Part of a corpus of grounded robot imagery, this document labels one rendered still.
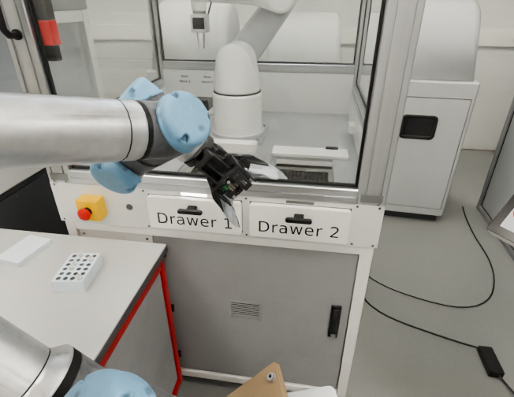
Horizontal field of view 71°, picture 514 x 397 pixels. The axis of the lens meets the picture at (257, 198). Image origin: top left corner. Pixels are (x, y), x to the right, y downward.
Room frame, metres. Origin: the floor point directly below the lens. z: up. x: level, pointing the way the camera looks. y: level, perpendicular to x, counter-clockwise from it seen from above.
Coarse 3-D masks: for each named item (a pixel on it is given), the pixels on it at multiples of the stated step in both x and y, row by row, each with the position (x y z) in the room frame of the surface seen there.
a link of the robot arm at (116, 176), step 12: (96, 168) 0.49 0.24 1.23; (108, 168) 0.48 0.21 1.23; (120, 168) 0.49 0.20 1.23; (132, 168) 0.49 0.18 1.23; (144, 168) 0.49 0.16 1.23; (96, 180) 0.51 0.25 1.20; (108, 180) 0.49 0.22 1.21; (120, 180) 0.48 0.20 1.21; (132, 180) 0.49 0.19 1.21; (120, 192) 0.50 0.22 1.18
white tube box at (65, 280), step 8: (72, 256) 0.84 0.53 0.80; (88, 256) 0.84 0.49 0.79; (96, 256) 0.83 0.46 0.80; (64, 264) 0.80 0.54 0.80; (72, 264) 0.80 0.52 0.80; (80, 264) 0.80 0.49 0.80; (88, 264) 0.80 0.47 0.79; (96, 264) 0.81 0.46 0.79; (64, 272) 0.77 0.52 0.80; (72, 272) 0.77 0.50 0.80; (80, 272) 0.77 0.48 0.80; (88, 272) 0.77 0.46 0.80; (96, 272) 0.80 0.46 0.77; (56, 280) 0.73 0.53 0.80; (64, 280) 0.73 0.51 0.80; (72, 280) 0.73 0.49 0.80; (80, 280) 0.73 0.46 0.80; (88, 280) 0.75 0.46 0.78; (56, 288) 0.73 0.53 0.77; (64, 288) 0.73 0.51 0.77; (72, 288) 0.73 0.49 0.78; (80, 288) 0.73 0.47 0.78
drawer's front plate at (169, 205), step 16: (160, 208) 0.95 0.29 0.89; (176, 208) 0.94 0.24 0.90; (208, 208) 0.93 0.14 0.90; (240, 208) 0.91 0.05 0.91; (160, 224) 0.95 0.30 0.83; (176, 224) 0.94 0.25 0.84; (192, 224) 0.93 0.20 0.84; (208, 224) 0.93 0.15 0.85; (224, 224) 0.92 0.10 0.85; (240, 224) 0.91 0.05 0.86
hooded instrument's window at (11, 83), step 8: (0, 32) 1.46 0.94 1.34; (0, 40) 1.45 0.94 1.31; (0, 48) 1.43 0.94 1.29; (8, 48) 1.47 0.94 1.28; (0, 56) 1.42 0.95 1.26; (8, 56) 1.46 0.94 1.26; (0, 64) 1.41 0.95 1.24; (8, 64) 1.45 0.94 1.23; (0, 72) 1.40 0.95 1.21; (8, 72) 1.43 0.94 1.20; (16, 72) 1.47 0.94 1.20; (0, 80) 1.39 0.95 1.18; (8, 80) 1.42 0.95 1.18; (16, 80) 1.46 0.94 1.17; (0, 88) 1.38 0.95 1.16; (8, 88) 1.41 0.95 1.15; (16, 88) 1.45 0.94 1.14
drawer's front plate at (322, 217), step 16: (256, 208) 0.90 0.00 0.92; (272, 208) 0.90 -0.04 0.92; (288, 208) 0.89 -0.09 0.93; (304, 208) 0.89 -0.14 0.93; (320, 208) 0.89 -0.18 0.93; (336, 208) 0.89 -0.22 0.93; (256, 224) 0.90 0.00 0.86; (288, 224) 0.89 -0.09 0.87; (304, 224) 0.88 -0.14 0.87; (320, 224) 0.88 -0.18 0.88; (336, 224) 0.87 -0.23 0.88; (304, 240) 0.88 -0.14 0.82; (320, 240) 0.88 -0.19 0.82; (336, 240) 0.87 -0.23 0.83
